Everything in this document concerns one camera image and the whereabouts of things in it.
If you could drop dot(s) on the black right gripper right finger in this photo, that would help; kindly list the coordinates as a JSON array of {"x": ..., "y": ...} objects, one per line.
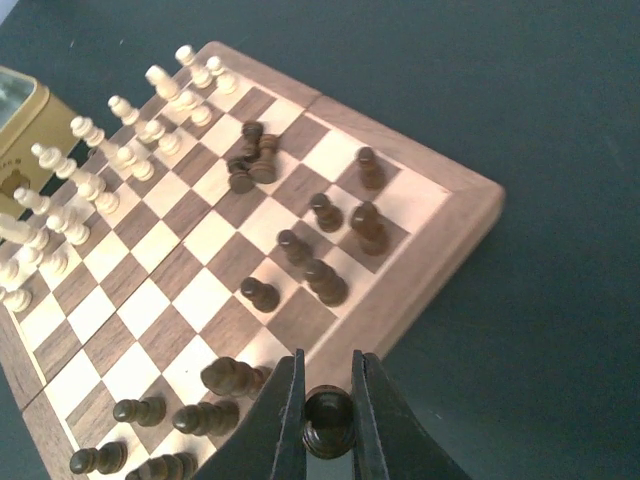
[{"x": 390, "y": 442}]

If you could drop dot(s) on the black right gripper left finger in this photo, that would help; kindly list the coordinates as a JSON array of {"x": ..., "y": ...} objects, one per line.
[{"x": 268, "y": 442}]

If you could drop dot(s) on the dark pawn chess piece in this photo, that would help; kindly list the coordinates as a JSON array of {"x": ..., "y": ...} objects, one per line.
[{"x": 263, "y": 296}]

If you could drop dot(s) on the dark rook chess piece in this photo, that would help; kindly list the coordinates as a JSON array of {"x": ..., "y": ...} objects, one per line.
[{"x": 177, "y": 466}]

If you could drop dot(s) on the wooden chess board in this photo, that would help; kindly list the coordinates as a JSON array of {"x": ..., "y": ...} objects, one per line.
[{"x": 357, "y": 227}]

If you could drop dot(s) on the white pawn chess piece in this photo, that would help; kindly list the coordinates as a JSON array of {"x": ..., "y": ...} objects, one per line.
[{"x": 17, "y": 300}]

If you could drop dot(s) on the dark pawn lying piece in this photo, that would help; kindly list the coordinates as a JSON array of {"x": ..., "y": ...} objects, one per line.
[{"x": 240, "y": 181}]

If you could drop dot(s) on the yellow metal tin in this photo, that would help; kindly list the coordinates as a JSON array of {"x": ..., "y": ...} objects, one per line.
[{"x": 30, "y": 113}]

